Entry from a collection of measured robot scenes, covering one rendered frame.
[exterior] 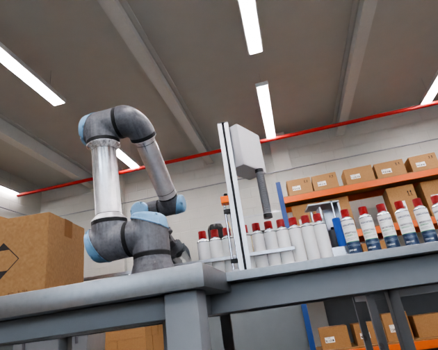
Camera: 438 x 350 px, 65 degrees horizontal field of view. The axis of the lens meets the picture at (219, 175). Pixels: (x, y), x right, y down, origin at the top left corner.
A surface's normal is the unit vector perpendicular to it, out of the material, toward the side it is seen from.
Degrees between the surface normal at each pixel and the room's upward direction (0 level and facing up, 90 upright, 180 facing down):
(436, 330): 90
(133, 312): 90
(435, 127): 90
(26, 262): 90
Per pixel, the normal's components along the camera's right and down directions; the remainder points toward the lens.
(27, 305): -0.22, -0.35
